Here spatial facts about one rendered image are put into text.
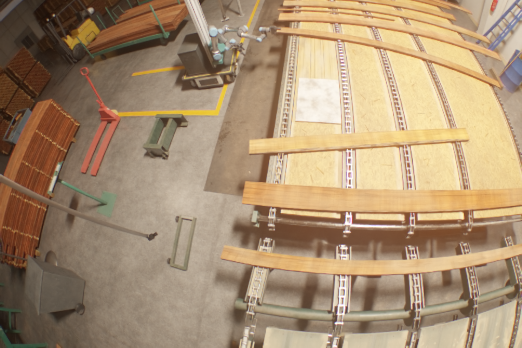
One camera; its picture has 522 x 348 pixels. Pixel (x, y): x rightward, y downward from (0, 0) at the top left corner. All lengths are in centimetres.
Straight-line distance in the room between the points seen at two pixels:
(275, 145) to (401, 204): 125
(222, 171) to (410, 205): 230
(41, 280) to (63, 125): 341
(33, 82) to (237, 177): 1008
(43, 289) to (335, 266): 368
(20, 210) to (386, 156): 611
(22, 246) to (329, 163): 581
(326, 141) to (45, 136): 524
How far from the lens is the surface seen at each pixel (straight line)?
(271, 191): 188
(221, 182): 299
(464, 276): 232
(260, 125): 325
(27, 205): 560
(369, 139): 217
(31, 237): 573
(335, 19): 372
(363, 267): 179
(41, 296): 390
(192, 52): 365
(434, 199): 222
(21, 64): 1127
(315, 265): 173
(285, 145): 204
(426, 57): 351
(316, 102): 238
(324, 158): 204
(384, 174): 211
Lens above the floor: 266
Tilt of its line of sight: 61 degrees down
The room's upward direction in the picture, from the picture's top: 19 degrees counter-clockwise
